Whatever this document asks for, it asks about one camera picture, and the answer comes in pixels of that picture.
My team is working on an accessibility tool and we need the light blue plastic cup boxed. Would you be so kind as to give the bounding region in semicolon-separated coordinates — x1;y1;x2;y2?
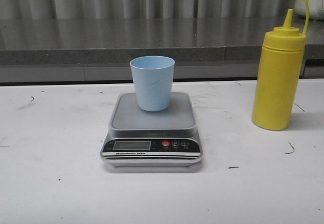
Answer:
130;56;175;112

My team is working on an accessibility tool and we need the yellow squeeze bottle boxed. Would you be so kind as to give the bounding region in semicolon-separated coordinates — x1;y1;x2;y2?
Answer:
252;0;310;130

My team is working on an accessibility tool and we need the silver electronic kitchen scale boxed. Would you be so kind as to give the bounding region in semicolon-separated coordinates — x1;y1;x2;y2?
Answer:
100;92;203;167

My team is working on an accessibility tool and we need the grey stone counter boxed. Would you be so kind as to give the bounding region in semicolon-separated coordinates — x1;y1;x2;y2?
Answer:
0;16;324;83

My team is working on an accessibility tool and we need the white appliance on counter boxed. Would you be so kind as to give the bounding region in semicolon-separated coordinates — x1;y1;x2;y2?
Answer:
294;0;323;20

